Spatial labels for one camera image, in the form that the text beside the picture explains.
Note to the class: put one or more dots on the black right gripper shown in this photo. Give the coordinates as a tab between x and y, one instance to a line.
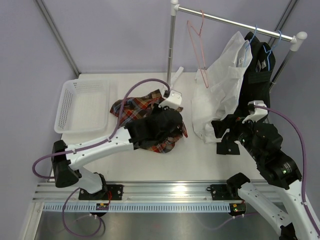
230	121

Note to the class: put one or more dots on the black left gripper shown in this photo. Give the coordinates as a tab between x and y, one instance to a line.
158	109

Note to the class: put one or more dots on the red plaid shirt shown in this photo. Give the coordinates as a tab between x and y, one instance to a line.
140	107

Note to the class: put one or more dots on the white shirt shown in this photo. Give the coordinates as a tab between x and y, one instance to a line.
225	78

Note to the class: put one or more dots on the pink wire hanger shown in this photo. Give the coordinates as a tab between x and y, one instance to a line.
198	48

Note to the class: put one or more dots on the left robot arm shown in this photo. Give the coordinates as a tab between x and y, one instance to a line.
68	160

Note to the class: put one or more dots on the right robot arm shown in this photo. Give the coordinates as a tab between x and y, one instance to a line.
263	143

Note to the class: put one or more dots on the black pinstripe shirt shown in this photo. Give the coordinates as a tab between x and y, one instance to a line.
255	86

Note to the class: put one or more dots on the white plastic basket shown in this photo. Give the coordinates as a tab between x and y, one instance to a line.
83	106

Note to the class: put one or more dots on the metal clothes rack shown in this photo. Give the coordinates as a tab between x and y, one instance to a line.
296	41

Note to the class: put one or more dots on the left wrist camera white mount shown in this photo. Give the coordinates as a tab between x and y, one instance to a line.
173	101

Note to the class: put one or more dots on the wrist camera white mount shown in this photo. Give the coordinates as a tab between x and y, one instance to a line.
257	111
173	101

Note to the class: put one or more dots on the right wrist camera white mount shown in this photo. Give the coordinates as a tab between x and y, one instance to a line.
257	111

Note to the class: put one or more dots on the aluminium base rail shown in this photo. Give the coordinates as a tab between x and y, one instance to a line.
145	192

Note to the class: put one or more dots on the white slotted cable duct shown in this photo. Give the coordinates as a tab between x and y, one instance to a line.
138	207

